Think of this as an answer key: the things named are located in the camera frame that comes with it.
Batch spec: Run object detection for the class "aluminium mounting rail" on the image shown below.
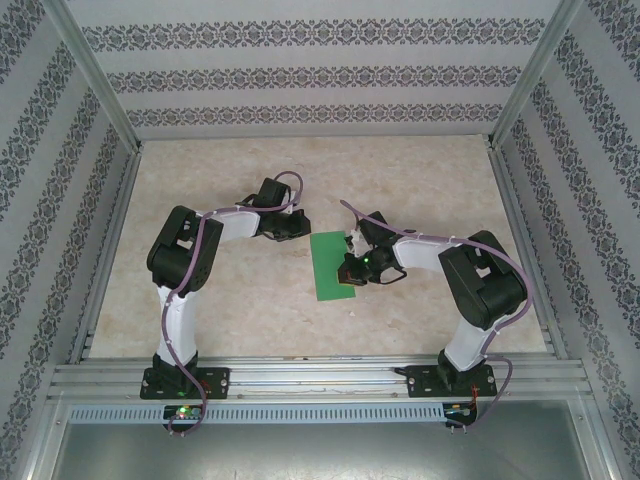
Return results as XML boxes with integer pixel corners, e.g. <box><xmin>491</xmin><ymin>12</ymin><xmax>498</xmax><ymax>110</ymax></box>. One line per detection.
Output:
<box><xmin>49</xmin><ymin>354</ymin><xmax>591</xmax><ymax>402</ymax></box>

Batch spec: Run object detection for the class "green paper sheet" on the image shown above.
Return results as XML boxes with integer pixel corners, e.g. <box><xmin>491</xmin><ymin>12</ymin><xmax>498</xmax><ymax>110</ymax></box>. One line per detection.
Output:
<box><xmin>309</xmin><ymin>230</ymin><xmax>359</xmax><ymax>303</ymax></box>

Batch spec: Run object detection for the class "slotted grey cable duct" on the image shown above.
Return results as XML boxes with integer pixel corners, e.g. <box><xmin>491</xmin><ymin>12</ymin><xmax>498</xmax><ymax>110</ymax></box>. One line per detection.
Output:
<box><xmin>67</xmin><ymin>403</ymin><xmax>479</xmax><ymax>425</ymax></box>

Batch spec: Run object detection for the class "grey sheet metal shelf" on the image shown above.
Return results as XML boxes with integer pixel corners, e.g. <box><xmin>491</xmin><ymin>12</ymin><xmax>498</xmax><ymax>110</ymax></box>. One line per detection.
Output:
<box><xmin>29</xmin><ymin>399</ymin><xmax>616</xmax><ymax>480</ymax></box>

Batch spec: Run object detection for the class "aluminium frame post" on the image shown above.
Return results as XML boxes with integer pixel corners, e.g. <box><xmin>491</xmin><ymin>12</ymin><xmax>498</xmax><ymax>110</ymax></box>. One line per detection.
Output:
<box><xmin>42</xmin><ymin>0</ymin><xmax>142</xmax><ymax>151</ymax></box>
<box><xmin>485</xmin><ymin>0</ymin><xmax>585</xmax><ymax>150</ymax></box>

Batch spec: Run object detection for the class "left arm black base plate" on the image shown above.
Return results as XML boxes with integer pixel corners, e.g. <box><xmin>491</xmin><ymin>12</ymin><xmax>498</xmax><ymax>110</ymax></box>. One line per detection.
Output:
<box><xmin>139</xmin><ymin>367</ymin><xmax>231</xmax><ymax>401</ymax></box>

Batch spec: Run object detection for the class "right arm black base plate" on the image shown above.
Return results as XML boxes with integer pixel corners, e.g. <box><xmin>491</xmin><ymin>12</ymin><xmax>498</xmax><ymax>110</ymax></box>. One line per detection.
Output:
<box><xmin>407</xmin><ymin>364</ymin><xmax>499</xmax><ymax>400</ymax></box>

